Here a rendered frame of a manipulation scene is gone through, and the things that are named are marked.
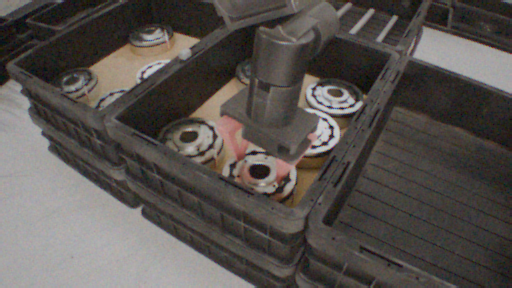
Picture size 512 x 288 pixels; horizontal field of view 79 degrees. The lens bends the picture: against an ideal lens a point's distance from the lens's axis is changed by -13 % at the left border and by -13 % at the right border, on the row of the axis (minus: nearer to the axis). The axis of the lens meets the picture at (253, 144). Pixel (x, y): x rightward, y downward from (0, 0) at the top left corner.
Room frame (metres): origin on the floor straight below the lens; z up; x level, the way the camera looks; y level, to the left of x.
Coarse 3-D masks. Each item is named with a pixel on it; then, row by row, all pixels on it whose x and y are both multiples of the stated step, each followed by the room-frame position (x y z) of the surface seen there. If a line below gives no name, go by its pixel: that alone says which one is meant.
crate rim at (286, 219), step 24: (384, 48) 0.54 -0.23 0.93; (168, 72) 0.46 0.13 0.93; (384, 72) 0.47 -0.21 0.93; (144, 96) 0.40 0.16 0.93; (360, 120) 0.35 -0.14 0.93; (144, 144) 0.30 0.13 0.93; (336, 144) 0.30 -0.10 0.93; (168, 168) 0.28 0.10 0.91; (192, 168) 0.26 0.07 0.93; (336, 168) 0.27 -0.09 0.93; (216, 192) 0.24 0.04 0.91; (240, 192) 0.23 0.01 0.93; (312, 192) 0.23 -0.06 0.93; (264, 216) 0.21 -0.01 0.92; (288, 216) 0.20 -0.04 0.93
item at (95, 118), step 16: (128, 0) 0.77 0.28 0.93; (192, 0) 0.76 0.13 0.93; (208, 0) 0.74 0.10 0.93; (96, 16) 0.69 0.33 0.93; (64, 32) 0.62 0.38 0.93; (192, 48) 0.53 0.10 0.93; (16, 64) 0.52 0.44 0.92; (16, 80) 0.48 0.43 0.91; (32, 80) 0.45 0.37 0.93; (144, 80) 0.44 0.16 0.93; (48, 96) 0.42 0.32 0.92; (64, 96) 0.41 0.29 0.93; (128, 96) 0.40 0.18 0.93; (80, 112) 0.37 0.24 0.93; (96, 112) 0.36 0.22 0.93; (96, 128) 0.36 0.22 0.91
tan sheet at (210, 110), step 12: (228, 84) 0.57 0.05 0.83; (216, 96) 0.53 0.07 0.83; (228, 96) 0.53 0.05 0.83; (300, 96) 0.53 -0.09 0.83; (204, 108) 0.49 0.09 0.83; (216, 108) 0.49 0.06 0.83; (216, 120) 0.46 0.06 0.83; (240, 132) 0.43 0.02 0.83; (240, 144) 0.40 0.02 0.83; (252, 144) 0.40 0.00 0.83; (228, 156) 0.38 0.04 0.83; (216, 168) 0.35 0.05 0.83; (300, 168) 0.35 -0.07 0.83; (312, 168) 0.35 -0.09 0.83; (300, 180) 0.33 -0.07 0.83; (312, 180) 0.33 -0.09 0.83; (300, 192) 0.31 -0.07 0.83
